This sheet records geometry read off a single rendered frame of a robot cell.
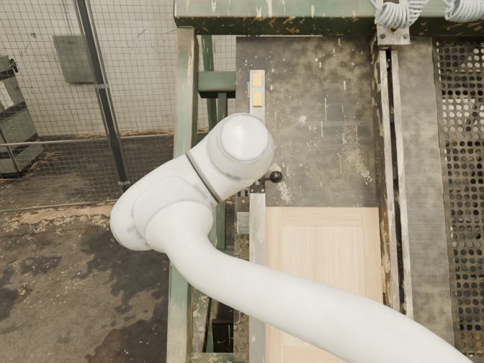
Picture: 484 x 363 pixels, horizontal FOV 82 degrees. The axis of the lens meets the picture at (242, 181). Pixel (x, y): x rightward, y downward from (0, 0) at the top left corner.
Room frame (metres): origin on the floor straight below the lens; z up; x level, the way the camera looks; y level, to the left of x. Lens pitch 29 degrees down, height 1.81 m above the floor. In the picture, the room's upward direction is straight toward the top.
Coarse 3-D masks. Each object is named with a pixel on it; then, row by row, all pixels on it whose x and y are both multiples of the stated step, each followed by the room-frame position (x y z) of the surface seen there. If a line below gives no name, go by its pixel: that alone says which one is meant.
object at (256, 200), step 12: (252, 72) 1.01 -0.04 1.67; (252, 84) 0.98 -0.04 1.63; (252, 96) 0.96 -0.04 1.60; (252, 108) 0.93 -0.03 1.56; (264, 108) 0.94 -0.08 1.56; (264, 120) 0.91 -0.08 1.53; (252, 204) 0.75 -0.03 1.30; (264, 204) 0.75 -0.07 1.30; (252, 216) 0.72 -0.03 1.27; (264, 216) 0.72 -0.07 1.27; (252, 228) 0.70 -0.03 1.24; (264, 228) 0.70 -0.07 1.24; (252, 240) 0.68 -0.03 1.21; (264, 240) 0.68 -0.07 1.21; (252, 252) 0.66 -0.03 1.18; (264, 252) 0.66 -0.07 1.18; (264, 264) 0.64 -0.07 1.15; (252, 324) 0.53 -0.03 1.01; (264, 324) 0.53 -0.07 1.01; (252, 336) 0.51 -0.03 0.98; (264, 336) 0.51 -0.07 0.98; (252, 348) 0.49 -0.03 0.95; (264, 348) 0.49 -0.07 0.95; (252, 360) 0.47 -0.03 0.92; (264, 360) 0.47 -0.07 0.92
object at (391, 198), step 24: (408, 24) 0.94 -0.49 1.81; (384, 48) 1.01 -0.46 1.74; (384, 72) 0.97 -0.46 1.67; (384, 96) 0.92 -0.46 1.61; (384, 120) 0.87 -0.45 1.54; (384, 144) 0.83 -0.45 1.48; (384, 168) 0.79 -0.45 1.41; (384, 192) 0.75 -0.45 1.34; (384, 216) 0.72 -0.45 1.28; (384, 240) 0.68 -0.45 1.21; (384, 264) 0.64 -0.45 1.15; (408, 264) 0.61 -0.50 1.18; (408, 288) 0.57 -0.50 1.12; (408, 312) 0.53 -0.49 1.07
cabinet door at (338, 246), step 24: (288, 216) 0.74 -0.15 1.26; (312, 216) 0.74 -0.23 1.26; (336, 216) 0.74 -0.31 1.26; (360, 216) 0.74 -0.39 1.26; (288, 240) 0.70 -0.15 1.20; (312, 240) 0.70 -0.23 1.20; (336, 240) 0.70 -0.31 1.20; (360, 240) 0.70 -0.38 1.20; (288, 264) 0.65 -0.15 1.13; (312, 264) 0.65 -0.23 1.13; (336, 264) 0.65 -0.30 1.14; (360, 264) 0.65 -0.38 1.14; (360, 288) 0.61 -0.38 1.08; (288, 336) 0.52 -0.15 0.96; (288, 360) 0.48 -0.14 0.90; (312, 360) 0.48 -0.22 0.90; (336, 360) 0.48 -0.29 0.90
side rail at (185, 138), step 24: (192, 48) 1.05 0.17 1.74; (192, 72) 1.00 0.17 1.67; (192, 96) 0.95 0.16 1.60; (192, 120) 0.91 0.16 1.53; (192, 144) 0.87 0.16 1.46; (192, 288) 0.64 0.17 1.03; (168, 312) 0.55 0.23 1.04; (192, 312) 0.61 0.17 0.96; (168, 336) 0.51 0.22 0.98; (168, 360) 0.47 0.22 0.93
